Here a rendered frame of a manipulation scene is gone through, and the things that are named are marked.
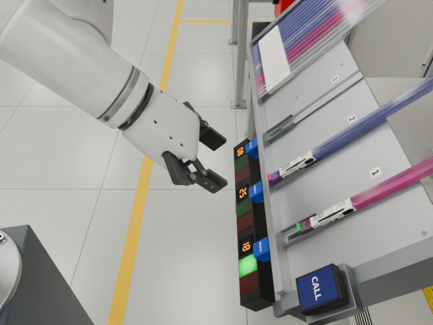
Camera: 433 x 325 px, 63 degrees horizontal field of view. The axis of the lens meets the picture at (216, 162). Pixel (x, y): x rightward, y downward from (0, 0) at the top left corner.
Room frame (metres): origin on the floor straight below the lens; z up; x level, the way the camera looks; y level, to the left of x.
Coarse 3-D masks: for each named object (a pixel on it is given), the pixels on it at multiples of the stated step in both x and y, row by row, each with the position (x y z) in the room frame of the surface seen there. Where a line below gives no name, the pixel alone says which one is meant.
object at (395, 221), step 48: (336, 48) 0.60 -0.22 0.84; (288, 96) 0.57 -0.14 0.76; (336, 96) 0.48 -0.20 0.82; (288, 144) 0.45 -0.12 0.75; (384, 144) 0.34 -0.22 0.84; (288, 192) 0.35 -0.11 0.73; (336, 192) 0.31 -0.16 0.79; (288, 240) 0.27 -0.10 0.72; (336, 240) 0.24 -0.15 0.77; (384, 240) 0.21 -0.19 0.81
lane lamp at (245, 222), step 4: (252, 212) 0.36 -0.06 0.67; (244, 216) 0.36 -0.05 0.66; (248, 216) 0.36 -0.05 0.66; (252, 216) 0.35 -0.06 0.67; (240, 220) 0.36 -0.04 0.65; (244, 220) 0.35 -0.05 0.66; (248, 220) 0.35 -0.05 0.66; (252, 220) 0.35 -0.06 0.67; (240, 224) 0.35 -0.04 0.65; (244, 224) 0.35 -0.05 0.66; (248, 224) 0.34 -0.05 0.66; (252, 224) 0.34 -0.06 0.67; (240, 228) 0.34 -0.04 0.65; (244, 228) 0.34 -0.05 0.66
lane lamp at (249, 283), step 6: (246, 276) 0.25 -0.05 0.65; (252, 276) 0.25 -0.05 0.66; (240, 282) 0.25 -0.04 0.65; (246, 282) 0.24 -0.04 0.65; (252, 282) 0.24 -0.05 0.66; (240, 288) 0.24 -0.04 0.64; (246, 288) 0.23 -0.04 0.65; (252, 288) 0.23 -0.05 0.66; (258, 288) 0.23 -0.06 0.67; (240, 294) 0.23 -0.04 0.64
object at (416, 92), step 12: (420, 84) 0.38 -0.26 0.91; (432, 84) 0.38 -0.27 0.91; (408, 96) 0.38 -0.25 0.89; (420, 96) 0.38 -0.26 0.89; (384, 108) 0.38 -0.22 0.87; (396, 108) 0.38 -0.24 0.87; (360, 120) 0.39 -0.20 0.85; (372, 120) 0.38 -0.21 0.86; (348, 132) 0.38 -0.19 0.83; (360, 132) 0.38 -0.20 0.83; (324, 144) 0.38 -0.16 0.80; (336, 144) 0.38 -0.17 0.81; (276, 180) 0.38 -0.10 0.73
